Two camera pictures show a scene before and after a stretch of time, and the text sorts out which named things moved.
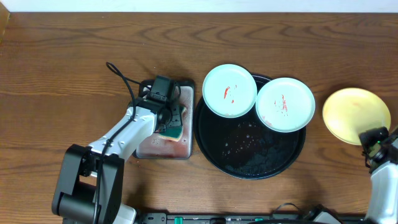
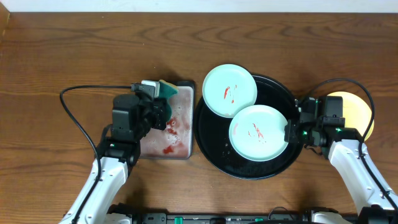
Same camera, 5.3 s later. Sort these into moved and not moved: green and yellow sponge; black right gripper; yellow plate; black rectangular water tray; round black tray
Moved: green and yellow sponge; yellow plate; black right gripper
Not moved: round black tray; black rectangular water tray
